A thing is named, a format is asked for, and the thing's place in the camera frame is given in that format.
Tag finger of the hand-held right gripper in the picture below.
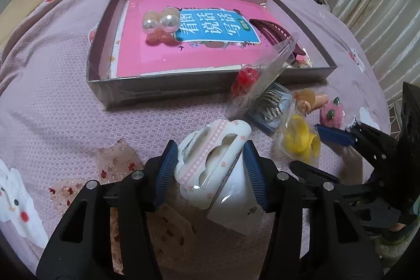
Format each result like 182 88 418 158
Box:
289 161 371 198
314 123 399 176

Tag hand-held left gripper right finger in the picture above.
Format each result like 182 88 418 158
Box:
242 140 384 280

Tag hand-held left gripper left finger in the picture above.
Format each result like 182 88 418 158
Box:
35 140 179 280

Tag pink fuzzy hair clip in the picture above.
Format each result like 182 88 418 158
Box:
320 97 346 131

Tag yellow hair clip packet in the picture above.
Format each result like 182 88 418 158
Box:
276 114 321 166

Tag beige hair clip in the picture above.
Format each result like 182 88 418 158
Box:
293 88 329 113

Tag white hair claw packet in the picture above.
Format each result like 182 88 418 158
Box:
174 119 263 236

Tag clear box of rhinestone clips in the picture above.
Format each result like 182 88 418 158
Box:
246 83 296 136

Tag grey cardboard tray box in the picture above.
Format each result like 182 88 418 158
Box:
86 0 338 110

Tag person's right forearm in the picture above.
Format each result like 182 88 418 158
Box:
371 198 420 267

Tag clear packet with red clip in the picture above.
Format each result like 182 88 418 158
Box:
226 32 301 118

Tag clear packet with red sequins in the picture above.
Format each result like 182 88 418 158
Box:
49 178 89 207

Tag pink book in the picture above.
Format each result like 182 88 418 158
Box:
110 0 279 79

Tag dark red hair clip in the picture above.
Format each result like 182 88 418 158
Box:
249 18 306 57

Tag pearl hair accessory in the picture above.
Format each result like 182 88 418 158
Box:
141 7 181 46

